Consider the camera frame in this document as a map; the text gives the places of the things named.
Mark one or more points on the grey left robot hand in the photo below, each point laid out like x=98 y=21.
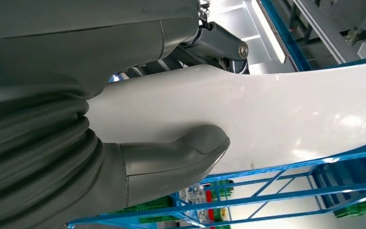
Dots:
x=75 y=47

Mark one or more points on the blue metal shelf rack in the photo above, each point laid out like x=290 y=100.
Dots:
x=265 y=199

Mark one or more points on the green plastic crate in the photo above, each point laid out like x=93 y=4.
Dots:
x=356 y=209
x=157 y=208

